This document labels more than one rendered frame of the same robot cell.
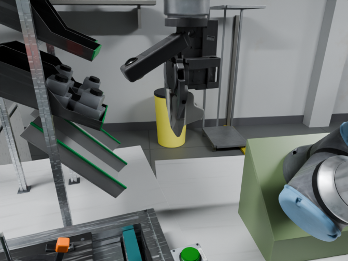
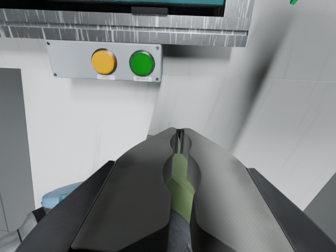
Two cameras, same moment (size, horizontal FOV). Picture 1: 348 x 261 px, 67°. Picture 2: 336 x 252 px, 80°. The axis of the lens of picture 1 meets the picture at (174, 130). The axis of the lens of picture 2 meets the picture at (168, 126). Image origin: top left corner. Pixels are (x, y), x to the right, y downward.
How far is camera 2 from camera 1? 0.46 m
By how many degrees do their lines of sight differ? 62
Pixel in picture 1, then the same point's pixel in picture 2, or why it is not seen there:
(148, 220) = (226, 33)
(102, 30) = not seen: outside the picture
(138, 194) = (325, 42)
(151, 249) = (169, 19)
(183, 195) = (280, 105)
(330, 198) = (27, 225)
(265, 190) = (177, 186)
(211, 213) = (231, 121)
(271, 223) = not seen: hidden behind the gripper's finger
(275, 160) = not seen: hidden behind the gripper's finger
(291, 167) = (174, 232)
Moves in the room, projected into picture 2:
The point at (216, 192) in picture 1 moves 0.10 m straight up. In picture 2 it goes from (260, 143) to (275, 167)
